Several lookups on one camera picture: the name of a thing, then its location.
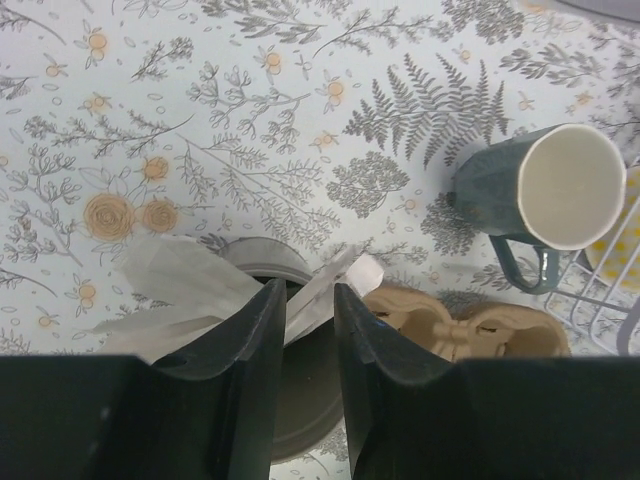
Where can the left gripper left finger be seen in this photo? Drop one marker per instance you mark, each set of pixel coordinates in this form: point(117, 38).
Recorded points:
point(206, 411)

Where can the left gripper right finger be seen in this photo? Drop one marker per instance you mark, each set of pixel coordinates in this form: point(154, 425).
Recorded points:
point(412, 415)

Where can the single white straw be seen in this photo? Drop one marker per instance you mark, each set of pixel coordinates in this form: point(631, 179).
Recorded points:
point(313, 304)

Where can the brown cardboard cup carrier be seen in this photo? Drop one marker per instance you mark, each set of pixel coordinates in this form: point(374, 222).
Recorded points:
point(483, 330)

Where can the grey straw holder cup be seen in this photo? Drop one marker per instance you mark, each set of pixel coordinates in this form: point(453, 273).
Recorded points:
point(309, 398)

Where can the yellow patterned bowl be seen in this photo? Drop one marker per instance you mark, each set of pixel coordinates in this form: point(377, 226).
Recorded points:
point(616, 254)

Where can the blue ceramic mug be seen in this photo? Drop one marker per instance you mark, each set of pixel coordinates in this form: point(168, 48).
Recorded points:
point(537, 195)

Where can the white wire dish rack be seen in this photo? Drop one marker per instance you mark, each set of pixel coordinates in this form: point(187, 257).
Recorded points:
point(595, 310)

